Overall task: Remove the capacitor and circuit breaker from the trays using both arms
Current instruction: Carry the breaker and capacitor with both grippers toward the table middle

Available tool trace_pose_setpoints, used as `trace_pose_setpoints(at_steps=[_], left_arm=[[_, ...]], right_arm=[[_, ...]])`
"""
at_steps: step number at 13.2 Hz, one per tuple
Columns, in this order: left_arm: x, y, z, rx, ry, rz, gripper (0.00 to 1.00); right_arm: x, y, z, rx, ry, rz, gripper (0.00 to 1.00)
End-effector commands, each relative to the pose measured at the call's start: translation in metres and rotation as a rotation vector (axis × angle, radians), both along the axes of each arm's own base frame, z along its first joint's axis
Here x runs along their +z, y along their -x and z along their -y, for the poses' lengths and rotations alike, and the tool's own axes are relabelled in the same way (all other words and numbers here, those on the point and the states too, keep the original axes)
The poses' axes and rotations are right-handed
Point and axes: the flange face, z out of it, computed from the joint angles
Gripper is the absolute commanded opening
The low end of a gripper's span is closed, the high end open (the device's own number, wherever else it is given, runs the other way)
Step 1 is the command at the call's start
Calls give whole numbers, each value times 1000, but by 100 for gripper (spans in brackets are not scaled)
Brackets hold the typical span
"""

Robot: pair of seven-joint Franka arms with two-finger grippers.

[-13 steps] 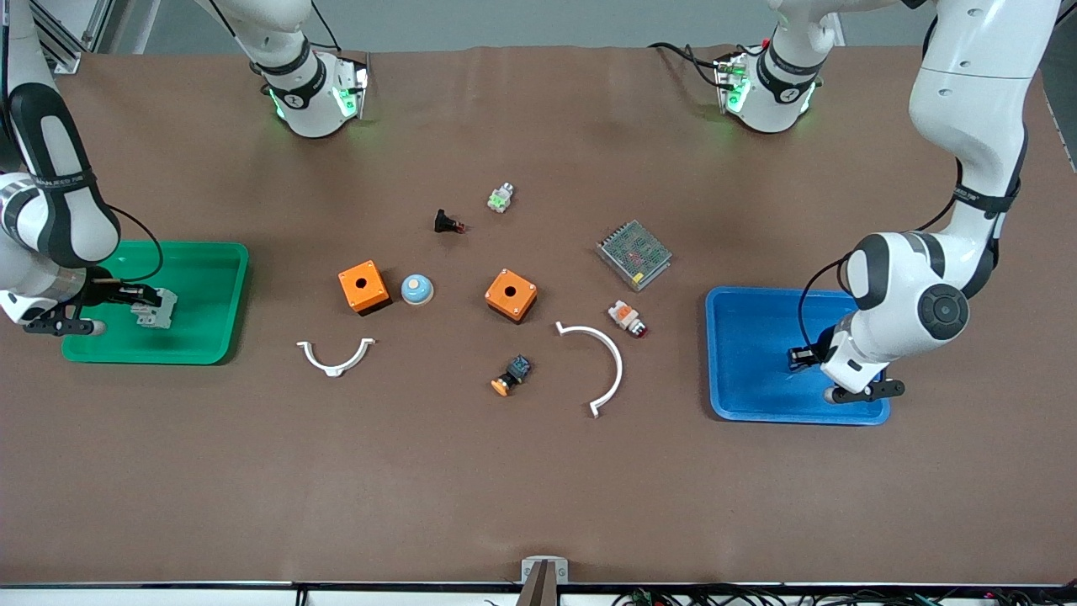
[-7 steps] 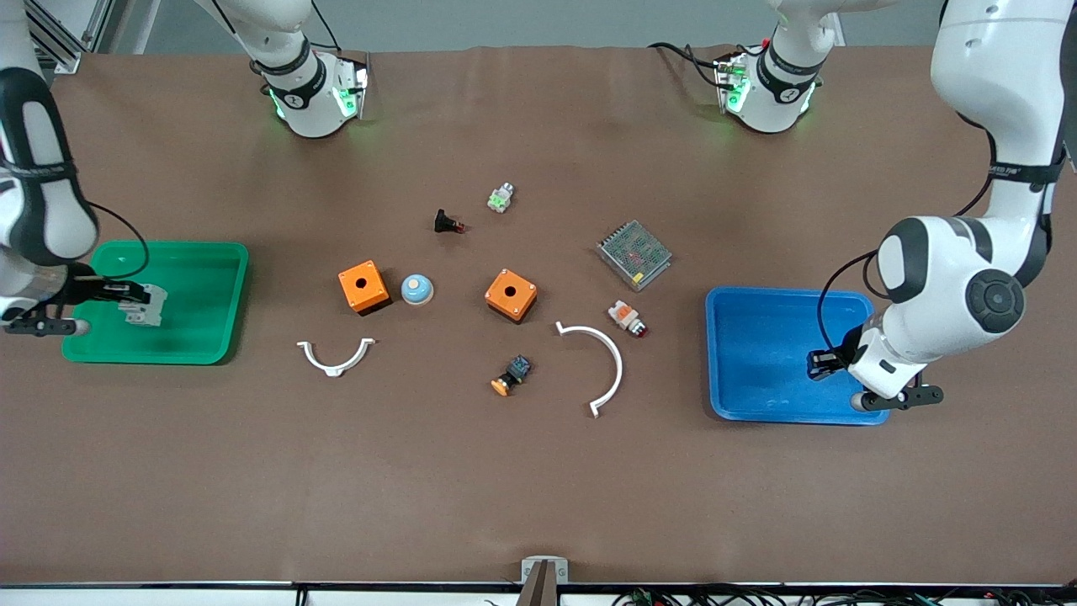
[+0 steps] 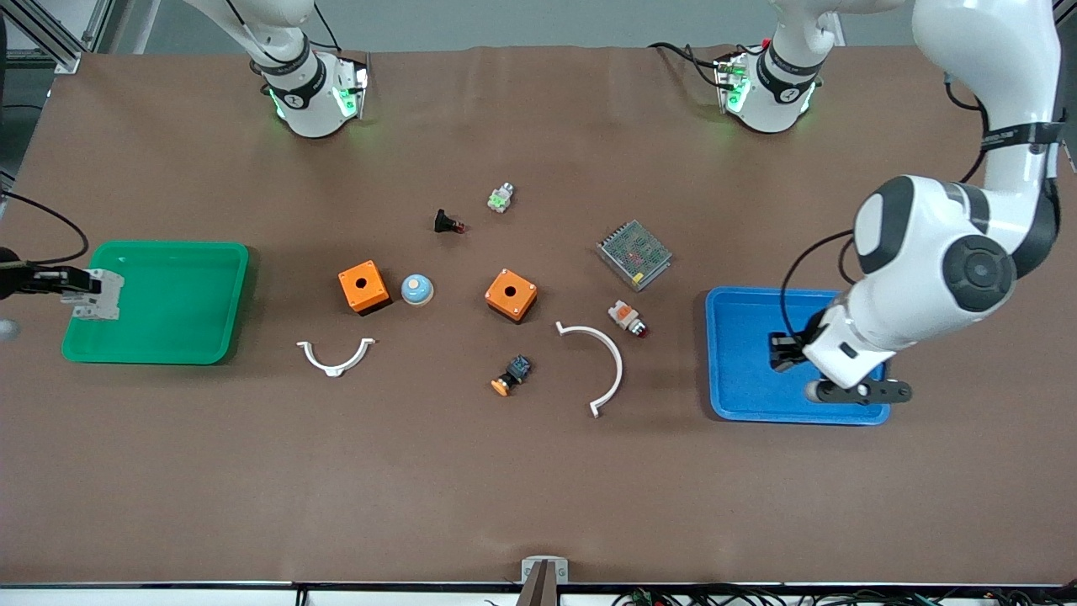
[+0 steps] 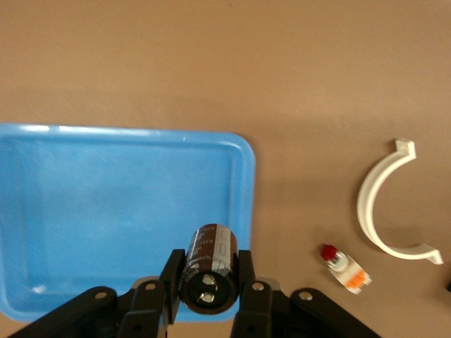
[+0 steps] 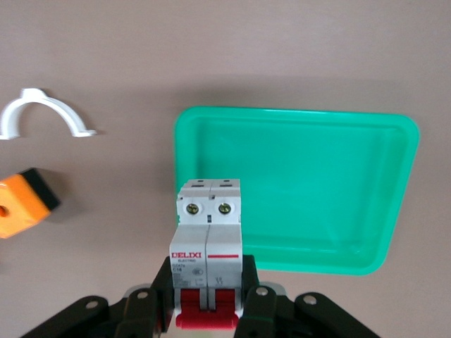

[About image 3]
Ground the white circuit breaker red switch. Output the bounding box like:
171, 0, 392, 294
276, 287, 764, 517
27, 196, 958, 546
71, 268, 125, 322

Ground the blue plastic tray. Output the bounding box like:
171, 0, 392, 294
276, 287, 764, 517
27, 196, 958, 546
705, 286, 891, 426

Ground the green plastic tray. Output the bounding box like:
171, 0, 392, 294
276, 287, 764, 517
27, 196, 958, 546
61, 241, 251, 365

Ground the orange white indicator red lamp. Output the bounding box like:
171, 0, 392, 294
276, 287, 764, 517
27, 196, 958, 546
607, 300, 649, 339

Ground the metal mesh power supply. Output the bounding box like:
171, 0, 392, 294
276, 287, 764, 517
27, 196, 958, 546
596, 220, 673, 293

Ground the orange mushroom button black body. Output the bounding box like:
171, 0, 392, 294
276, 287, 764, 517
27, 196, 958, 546
491, 354, 533, 397

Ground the brown table mat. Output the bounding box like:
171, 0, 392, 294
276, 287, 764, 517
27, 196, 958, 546
0, 46, 1077, 586

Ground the orange button box black base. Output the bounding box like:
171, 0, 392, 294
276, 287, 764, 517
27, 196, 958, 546
338, 260, 392, 316

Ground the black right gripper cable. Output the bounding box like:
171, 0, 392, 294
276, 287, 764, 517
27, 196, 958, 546
0, 192, 90, 267

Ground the large white curved bracket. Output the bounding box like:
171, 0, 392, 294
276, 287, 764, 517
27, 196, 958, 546
554, 321, 625, 419

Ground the aluminium frame profile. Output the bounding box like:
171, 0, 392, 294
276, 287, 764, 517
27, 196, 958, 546
0, 0, 114, 75

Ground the small white curved bracket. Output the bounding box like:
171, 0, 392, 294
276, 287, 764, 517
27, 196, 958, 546
296, 338, 376, 378

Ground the black base cable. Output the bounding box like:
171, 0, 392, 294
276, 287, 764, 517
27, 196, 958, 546
648, 40, 726, 89

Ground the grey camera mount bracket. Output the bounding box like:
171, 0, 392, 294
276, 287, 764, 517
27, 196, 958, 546
521, 556, 570, 606

